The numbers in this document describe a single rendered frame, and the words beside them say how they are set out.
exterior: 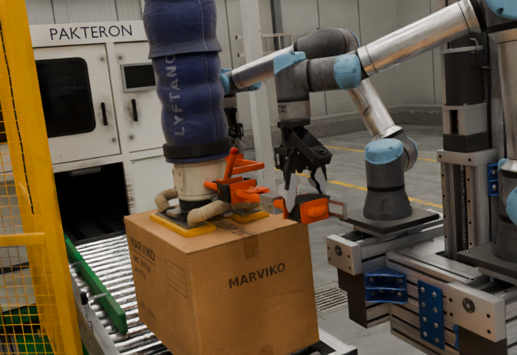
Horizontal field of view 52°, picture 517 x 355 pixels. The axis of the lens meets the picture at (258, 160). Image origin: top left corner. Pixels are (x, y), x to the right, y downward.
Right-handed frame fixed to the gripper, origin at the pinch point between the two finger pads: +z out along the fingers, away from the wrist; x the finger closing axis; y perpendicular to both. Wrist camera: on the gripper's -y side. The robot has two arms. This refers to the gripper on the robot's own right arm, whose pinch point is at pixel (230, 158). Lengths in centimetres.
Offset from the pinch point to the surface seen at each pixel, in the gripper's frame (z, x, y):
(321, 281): 121, 115, -111
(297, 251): 22, -11, 60
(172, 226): 12, -40, 35
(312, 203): -2, -27, 94
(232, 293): 28, -34, 60
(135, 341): 65, -48, -6
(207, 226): 11, -33, 46
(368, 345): 121, 80, -22
